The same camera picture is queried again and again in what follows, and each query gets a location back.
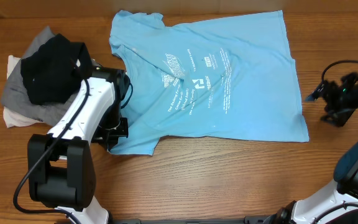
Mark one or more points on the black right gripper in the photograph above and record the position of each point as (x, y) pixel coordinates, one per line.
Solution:
(325, 91)

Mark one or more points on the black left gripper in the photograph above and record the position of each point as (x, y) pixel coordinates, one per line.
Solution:
(113, 138)

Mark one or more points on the light blue printed t-shirt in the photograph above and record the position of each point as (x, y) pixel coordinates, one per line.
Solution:
(232, 77)

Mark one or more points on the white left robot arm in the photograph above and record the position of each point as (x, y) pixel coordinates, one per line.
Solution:
(61, 173)

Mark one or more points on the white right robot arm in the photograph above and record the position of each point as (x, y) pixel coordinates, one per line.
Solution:
(340, 196)

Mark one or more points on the black folded garment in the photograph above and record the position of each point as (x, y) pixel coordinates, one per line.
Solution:
(55, 71)

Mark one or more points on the white folded garment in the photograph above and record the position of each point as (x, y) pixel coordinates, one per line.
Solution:
(11, 118)

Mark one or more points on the grey folded garment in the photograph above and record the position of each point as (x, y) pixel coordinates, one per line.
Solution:
(14, 95)

